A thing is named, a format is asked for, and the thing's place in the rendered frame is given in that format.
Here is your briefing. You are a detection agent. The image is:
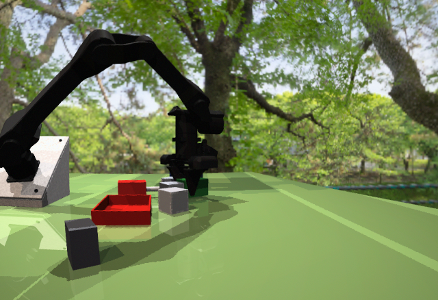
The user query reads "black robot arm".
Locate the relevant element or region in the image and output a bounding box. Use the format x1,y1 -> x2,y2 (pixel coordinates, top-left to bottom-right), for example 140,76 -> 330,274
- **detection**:
0,29 -> 224,183

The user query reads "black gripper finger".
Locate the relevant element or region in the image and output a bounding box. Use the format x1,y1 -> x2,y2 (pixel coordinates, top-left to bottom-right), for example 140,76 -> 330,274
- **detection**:
183,168 -> 208,196
167,165 -> 188,181

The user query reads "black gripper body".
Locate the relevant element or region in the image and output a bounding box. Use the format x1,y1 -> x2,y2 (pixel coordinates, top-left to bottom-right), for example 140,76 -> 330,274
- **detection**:
160,133 -> 218,170

